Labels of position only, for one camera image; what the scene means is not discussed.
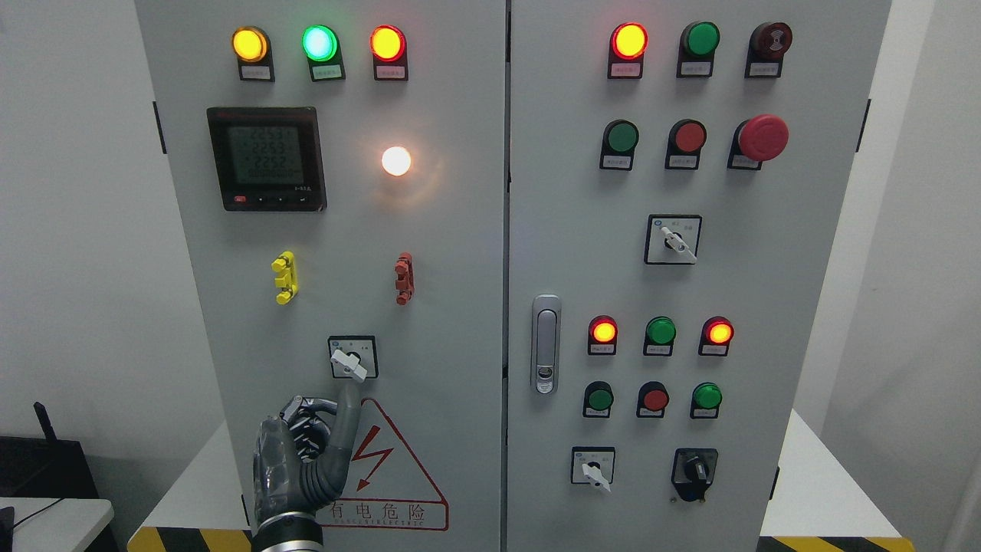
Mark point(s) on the red lit lamp lower right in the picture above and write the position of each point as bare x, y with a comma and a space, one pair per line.
715, 337

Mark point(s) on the silver black robot forearm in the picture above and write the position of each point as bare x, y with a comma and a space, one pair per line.
290, 531

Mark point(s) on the red lit lamp lower left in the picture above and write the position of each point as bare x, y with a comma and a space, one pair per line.
602, 336

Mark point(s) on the red emergency stop button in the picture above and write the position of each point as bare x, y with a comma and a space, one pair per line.
757, 140

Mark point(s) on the green push button lower right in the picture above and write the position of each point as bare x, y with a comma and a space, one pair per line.
706, 399

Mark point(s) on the upper right rotary switch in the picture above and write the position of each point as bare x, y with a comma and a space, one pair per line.
672, 239

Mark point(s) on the yellow plastic terminal clip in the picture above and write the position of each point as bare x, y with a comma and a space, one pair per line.
285, 277

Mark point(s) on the dark red buzzer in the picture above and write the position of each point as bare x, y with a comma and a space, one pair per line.
766, 49

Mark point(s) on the white side table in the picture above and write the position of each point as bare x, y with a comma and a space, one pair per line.
71, 525

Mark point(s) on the grey cabinet door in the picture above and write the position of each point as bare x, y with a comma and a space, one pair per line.
440, 355
579, 232

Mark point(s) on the black knob selector switch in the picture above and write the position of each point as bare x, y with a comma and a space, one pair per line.
693, 472

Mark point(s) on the black digital power meter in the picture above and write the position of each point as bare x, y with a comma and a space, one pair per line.
268, 158

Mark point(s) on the small clear light bulb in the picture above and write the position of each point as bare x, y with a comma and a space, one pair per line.
396, 161

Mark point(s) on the green lamp top right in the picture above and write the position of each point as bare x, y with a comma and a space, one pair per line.
697, 46

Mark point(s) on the door rotary switch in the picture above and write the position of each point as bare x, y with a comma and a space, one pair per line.
353, 357

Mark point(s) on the red lit lamp top right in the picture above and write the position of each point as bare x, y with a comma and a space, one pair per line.
627, 45

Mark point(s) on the silver door handle lock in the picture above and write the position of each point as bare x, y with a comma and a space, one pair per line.
544, 343

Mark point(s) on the green push button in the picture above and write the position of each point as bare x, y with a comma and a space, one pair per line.
598, 399
706, 399
617, 149

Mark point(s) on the green lamp lower middle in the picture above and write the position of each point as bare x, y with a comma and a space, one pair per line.
660, 337

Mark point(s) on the red push button upper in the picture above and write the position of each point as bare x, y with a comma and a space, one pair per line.
684, 144

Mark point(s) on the red triangle danger sticker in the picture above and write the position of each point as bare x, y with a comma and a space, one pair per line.
387, 487

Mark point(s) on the white platform with hazard stripes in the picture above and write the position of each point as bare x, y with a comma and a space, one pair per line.
817, 505

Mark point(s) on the red push button lower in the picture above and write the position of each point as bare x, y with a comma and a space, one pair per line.
652, 400

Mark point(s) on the yellow indicator lamp top left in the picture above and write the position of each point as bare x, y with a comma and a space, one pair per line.
253, 53

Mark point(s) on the green push button lower left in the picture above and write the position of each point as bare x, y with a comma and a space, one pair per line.
598, 399

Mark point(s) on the grey right cabinet door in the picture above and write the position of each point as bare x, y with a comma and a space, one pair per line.
579, 232

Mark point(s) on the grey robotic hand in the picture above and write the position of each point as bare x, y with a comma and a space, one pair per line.
286, 484

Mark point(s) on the grey left cabinet door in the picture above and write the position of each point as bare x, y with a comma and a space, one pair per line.
440, 355

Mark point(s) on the green lit indicator lamp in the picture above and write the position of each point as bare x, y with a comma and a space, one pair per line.
323, 52

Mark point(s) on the green push button upper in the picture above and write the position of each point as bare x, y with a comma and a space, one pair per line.
617, 149

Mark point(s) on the red push button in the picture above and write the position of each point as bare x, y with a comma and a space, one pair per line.
652, 400
684, 144

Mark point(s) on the lower white rotary switch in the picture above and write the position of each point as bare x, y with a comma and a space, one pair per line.
593, 466

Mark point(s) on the red plastic terminal clip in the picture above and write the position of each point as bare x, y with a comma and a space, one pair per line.
404, 278

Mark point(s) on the red lit indicator lamp left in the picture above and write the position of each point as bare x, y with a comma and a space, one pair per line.
389, 54

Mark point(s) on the black device with antenna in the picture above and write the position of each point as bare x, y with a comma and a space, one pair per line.
45, 467

